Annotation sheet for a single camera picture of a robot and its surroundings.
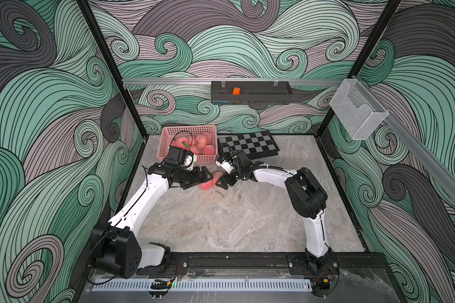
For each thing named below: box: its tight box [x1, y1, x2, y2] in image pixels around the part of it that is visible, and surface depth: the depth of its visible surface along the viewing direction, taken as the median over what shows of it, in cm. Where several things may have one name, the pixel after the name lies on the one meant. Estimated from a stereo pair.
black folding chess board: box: [217, 131, 280, 160], surface depth 113 cm
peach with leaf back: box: [202, 143, 216, 155], surface depth 107 cm
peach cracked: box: [173, 136, 191, 149], surface depth 106 cm
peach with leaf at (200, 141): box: [195, 133, 208, 149], surface depth 108 cm
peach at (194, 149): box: [190, 145, 200, 155], surface depth 108 cm
